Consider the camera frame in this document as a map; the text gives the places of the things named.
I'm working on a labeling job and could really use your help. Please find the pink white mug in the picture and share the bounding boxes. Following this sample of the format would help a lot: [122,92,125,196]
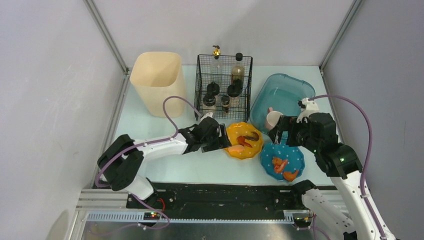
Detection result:
[264,107,284,131]

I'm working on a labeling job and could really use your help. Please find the yellow dotted plate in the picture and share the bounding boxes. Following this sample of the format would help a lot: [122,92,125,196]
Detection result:
[224,122,264,160]

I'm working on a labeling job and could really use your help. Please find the spice jar black lid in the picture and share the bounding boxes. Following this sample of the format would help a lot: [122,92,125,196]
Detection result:
[202,93,217,115]
[227,79,243,108]
[206,81,220,97]

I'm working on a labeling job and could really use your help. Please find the small pepper shaker jar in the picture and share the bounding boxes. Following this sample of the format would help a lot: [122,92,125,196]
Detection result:
[221,95,231,114]

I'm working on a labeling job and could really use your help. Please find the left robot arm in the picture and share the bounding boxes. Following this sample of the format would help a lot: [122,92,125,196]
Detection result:
[97,116,231,200]

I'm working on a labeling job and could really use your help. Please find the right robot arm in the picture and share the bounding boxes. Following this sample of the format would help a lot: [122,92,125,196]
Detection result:
[268,112,396,240]

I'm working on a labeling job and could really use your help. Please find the food scraps on yellow plate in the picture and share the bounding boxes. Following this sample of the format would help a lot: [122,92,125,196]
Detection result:
[227,131,261,154]

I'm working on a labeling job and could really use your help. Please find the teal plastic basin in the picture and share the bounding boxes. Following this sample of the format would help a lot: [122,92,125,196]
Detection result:
[249,73,316,134]

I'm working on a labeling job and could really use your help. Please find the food scraps on blue plate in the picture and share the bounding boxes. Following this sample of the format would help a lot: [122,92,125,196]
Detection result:
[272,157,299,182]

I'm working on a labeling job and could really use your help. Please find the blue dotted plate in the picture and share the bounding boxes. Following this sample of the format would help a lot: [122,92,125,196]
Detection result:
[259,143,306,182]

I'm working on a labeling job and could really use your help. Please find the clear bottle gold pump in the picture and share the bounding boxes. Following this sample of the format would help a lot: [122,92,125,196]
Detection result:
[210,45,223,75]

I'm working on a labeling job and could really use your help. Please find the brown sauce bottle black cap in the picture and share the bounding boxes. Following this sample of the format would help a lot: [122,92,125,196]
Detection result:
[231,52,245,88]

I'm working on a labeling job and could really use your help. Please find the beige plastic bin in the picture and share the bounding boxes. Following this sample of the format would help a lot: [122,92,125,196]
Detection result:
[130,51,187,118]

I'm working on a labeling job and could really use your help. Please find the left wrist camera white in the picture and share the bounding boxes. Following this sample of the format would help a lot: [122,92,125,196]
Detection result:
[200,112,213,121]

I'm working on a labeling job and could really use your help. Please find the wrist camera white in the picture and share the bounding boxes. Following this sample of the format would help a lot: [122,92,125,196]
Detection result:
[200,112,213,121]
[296,98,320,123]

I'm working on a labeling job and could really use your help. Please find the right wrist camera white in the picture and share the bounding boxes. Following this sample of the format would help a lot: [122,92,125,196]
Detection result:
[296,98,320,123]

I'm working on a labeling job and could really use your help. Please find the black wire basket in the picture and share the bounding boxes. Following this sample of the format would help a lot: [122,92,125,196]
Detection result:
[194,54,253,122]

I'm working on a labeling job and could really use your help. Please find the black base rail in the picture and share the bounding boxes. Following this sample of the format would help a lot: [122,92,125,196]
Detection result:
[145,180,316,221]

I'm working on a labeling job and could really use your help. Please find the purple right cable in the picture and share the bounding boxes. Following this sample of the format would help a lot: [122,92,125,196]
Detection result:
[308,94,388,240]

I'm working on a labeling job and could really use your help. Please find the purple cable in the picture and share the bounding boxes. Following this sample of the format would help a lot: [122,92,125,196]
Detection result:
[94,96,204,231]
[308,94,388,240]

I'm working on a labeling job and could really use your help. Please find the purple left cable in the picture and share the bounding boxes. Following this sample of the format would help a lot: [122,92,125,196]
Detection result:
[94,96,204,231]

